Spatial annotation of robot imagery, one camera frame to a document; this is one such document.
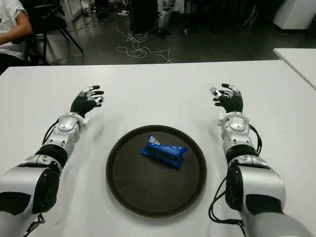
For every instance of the left robot arm silver black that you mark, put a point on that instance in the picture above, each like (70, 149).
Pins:
(29, 182)

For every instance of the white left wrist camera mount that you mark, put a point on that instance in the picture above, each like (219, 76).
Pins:
(85, 122)

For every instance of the white cabinet black base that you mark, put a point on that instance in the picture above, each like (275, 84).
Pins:
(296, 13)

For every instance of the white power strip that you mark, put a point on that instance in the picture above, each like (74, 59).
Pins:
(122, 13)

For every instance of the black cabinet on wheels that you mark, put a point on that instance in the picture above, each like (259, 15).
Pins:
(144, 14)

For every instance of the black office chair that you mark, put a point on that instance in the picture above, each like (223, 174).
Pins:
(51, 19)

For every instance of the right robot hand black silver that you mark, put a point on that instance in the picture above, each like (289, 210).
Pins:
(232, 101)

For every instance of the person in white t-shirt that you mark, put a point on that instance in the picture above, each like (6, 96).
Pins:
(10, 27)

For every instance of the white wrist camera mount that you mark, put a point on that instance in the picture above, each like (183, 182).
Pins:
(220, 118)
(85, 122)

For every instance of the white side table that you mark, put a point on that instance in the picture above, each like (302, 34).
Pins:
(300, 61)

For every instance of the right robot arm silver black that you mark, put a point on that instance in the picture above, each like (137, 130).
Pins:
(256, 182)

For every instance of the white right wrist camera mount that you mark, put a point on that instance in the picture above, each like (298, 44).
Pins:
(220, 118)

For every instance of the blue Oreo cookie package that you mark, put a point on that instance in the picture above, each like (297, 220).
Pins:
(164, 151)

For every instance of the round dark brown tray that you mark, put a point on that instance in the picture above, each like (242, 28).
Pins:
(138, 187)

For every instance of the humanoid robot legs silver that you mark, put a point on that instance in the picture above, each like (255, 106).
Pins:
(164, 18)

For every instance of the left robot hand black silver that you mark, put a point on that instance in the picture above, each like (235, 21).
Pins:
(82, 103)

